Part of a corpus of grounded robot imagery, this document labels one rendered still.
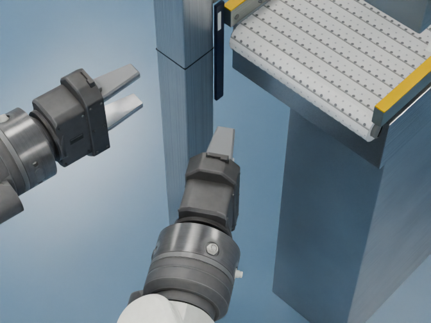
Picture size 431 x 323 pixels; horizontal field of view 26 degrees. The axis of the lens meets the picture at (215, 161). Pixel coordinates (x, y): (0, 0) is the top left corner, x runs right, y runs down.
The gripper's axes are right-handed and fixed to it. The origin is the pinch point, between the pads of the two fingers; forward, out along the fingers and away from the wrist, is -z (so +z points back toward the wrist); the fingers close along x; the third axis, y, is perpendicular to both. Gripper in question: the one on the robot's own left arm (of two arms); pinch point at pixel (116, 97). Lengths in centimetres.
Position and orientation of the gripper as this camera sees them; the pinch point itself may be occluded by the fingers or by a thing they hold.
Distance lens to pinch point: 111.3
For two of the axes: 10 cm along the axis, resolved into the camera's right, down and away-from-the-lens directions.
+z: -7.9, 4.9, -3.7
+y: 6.1, 6.3, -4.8
